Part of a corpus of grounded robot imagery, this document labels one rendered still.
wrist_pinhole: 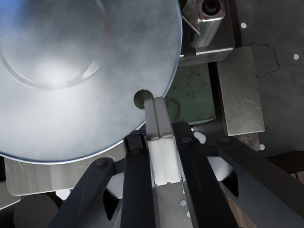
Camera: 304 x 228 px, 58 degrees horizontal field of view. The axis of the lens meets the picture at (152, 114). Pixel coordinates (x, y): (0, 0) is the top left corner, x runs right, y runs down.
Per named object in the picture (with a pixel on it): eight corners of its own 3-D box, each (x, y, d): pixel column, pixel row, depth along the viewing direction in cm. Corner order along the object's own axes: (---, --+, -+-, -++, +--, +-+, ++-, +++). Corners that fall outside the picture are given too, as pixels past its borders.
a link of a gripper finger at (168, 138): (160, 137, 14) (174, 135, 14) (153, 97, 21) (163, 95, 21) (168, 184, 15) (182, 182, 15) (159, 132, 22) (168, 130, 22)
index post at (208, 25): (211, 45, 38) (228, 15, 29) (189, 48, 38) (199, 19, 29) (208, 26, 38) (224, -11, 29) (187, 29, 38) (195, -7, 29)
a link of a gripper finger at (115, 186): (156, 195, 14) (97, 205, 14) (151, 147, 18) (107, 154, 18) (151, 169, 13) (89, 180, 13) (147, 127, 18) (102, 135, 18)
